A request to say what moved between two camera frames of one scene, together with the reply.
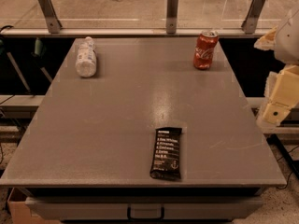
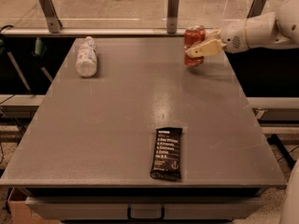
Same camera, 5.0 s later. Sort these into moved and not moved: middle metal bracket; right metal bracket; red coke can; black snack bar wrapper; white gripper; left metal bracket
Moved: white gripper; red coke can
Not moved: left metal bracket; middle metal bracket; right metal bracket; black snack bar wrapper
